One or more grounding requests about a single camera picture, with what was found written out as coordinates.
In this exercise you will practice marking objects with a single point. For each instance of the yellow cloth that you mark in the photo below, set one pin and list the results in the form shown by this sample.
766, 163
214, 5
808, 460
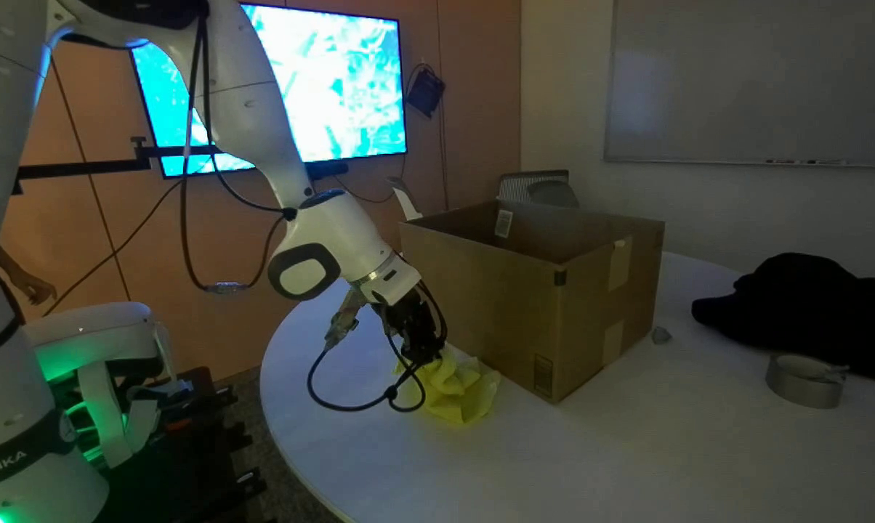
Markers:
461, 393

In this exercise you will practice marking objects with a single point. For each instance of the brown cardboard box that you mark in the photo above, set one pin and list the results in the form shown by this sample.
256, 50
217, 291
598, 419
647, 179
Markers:
512, 308

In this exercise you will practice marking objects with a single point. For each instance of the black cloth heap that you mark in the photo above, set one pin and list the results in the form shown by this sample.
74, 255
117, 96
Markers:
816, 308

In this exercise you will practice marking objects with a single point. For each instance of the grey chair backrest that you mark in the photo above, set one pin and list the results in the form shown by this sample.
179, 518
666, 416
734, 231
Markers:
538, 191

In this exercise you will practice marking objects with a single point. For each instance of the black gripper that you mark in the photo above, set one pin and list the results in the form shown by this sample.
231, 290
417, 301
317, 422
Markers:
407, 314

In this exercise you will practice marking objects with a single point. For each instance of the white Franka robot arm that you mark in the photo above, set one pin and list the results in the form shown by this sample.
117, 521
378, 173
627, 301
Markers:
250, 106

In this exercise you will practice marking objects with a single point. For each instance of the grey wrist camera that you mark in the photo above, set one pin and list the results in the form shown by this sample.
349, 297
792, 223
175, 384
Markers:
348, 317

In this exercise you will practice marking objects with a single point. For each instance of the wall whiteboard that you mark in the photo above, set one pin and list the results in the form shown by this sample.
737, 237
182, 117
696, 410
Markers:
758, 77

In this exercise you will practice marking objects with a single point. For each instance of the wall television screen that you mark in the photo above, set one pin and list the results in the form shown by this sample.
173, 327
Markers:
349, 88

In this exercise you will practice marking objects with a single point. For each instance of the black wall device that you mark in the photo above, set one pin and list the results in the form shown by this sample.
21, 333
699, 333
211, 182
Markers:
426, 92

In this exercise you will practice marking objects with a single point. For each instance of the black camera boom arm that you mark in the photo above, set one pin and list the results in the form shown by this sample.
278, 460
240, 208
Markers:
76, 166

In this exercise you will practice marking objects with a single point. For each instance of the grey tape roll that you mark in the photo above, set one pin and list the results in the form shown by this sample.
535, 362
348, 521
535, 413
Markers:
803, 380

